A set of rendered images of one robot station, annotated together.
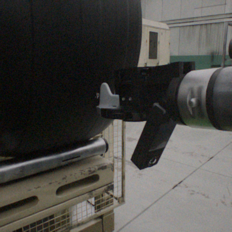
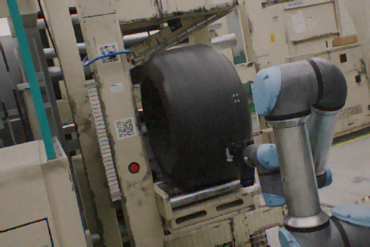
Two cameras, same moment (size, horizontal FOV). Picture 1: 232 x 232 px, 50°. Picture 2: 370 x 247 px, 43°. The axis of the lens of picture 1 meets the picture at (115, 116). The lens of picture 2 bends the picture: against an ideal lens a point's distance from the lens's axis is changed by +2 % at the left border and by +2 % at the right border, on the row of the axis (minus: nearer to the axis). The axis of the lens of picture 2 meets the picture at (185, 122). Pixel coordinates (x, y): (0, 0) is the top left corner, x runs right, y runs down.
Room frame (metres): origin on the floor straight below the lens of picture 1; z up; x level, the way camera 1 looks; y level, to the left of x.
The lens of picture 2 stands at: (-1.12, -0.50, 1.41)
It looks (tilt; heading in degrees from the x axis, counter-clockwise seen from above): 7 degrees down; 23
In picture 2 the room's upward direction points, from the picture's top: 11 degrees counter-clockwise
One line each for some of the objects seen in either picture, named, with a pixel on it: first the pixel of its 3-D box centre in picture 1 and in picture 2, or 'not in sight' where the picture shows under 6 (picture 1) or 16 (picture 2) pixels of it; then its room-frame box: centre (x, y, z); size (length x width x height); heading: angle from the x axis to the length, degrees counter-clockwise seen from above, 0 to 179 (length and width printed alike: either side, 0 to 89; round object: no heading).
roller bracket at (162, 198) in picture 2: not in sight; (155, 196); (0.52, 0.40, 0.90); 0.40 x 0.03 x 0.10; 40
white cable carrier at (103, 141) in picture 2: not in sight; (104, 140); (0.38, 0.49, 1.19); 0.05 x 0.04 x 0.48; 40
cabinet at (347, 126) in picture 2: not in sight; (329, 94); (5.57, 0.09, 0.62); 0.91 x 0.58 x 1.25; 139
